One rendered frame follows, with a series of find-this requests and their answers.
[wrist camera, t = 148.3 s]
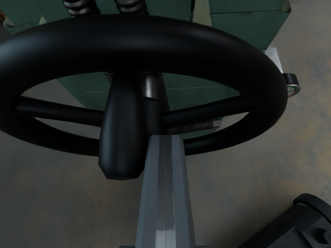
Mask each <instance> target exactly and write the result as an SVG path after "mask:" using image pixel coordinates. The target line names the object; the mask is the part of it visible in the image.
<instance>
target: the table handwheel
mask: <svg viewBox="0 0 331 248"><path fill-rule="evenodd" d="M107 71H133V72H135V73H137V74H138V75H139V76H140V77H141V87H142V93H143V99H144V104H145V114H146V124H147V133H148V138H149V137H150V136H151V135H169V128H173V127H177V126H181V125H186V124H191V123H195V122H200V121H204V120H208V119H214V118H219V117H224V116H230V115H235V114H241V113H246V112H248V114H247V115H246V116H245V117H243V118H242V119H241V120H239V121H238V122H236V123H234V124H232V125H230V126H228V127H226V128H224V129H221V130H219V131H216V132H213V133H210V134H207V135H203V136H199V137H195V138H189V139H184V140H183V143H184V151H185V156H187V155H197V154H202V153H208V152H213V151H217V150H221V149H225V148H229V147H232V146H236V145H239V144H241V143H244V142H247V141H249V140H251V139H253V138H255V137H257V136H259V135H261V134H263V133H264V132H266V131H267V130H268V129H270V128H271V127H272V126H274V125H275V124H276V123H277V122H278V120H279V119H280V118H281V116H282V115H283V113H284V111H285V109H286V106H287V101H288V89H287V84H286V81H285V78H284V76H283V74H282V73H281V71H280V70H279V68H278V67H277V66H276V64H275V63H274V62H273V61H272V60H271V59H270V58H269V57H268V56H267V55H266V54H264V53H263V52H262V51H260V50H259V49H258V48H256V47H254V46H253V45H251V44H249V43H248V42H246V41H244V40H242V39H240V38H238V37H236V36H234V35H232V34H229V33H227V32H224V31H222V30H219V29H216V28H213V27H209V26H206V25H202V24H199V23H195V22H191V21H186V20H181V19H176V18H169V17H162V16H153V15H141V14H99V15H87V16H79V17H72V18H66V19H61V20H56V21H52V22H48V23H45V24H41V25H38V26H35V27H32V28H29V29H26V30H24V31H21V32H18V33H16V34H14V35H12V36H10V37H8V38H6V39H4V40H3V41H1V42H0V130H1V131H3V132H5V133H6V134H8V135H10V136H12V137H15V138H17V139H20V140H22V141H25V142H28V143H31V144H34V145H37V146H41V147H45V148H48V149H52V150H57V151H61V152H66V153H72V154H78V155H88V156H99V139H94V138H89V137H84V136H80V135H76V134H72V133H69V132H65V131H62V130H59V129H57V128H54V127H51V126H49V125H47V124H45V123H43V122H41V121H39V120H37V119H35V118H42V119H50V120H58V121H65V122H72V123H78V124H86V125H92V126H97V127H101V125H102V120H103V115H104V111H100V110H94V109H88V108H81V107H75V106H69V105H64V104H59V103H54V102H50V101H45V100H40V99H35V98H30V97H25V96H20V95H21V94H22V93H23V92H25V91H26V90H28V89H30V88H32V87H34V86H36V85H39V84H41V83H44V82H47V81H50V80H54V79H57V78H61V77H66V76H71V75H77V74H85V73H94V72H107ZM142 71H148V72H162V73H172V74H180V75H186V76H192V77H197V78H202V79H206V80H210V81H214V82H217V83H220V84H223V85H226V86H228V87H231V88H233V89H235V90H237V91H239V92H241V93H242V94H241V95H237V96H234V97H230V98H226V99H222V100H218V101H214V102H211V103H207V104H203V105H198V106H193V107H189V108H184V109H179V110H174V111H170V112H169V111H168V107H167V106H166V105H165V104H163V103H162V102H161V101H159V100H158V80H157V79H156V77H152V76H151V75H150V74H148V75H147V74H145V73H143V72H142Z"/></svg>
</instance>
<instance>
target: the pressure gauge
mask: <svg viewBox="0 0 331 248"><path fill-rule="evenodd" d="M282 74H283V76H284V78H285V81H286V84H287V89H288V92H289V93H288V98H289V97H292V96H294V95H296V94H297V93H298V92H299V91H300V86H299V83H298V79H297V76H296V75H295V74H292V73H282Z"/></svg>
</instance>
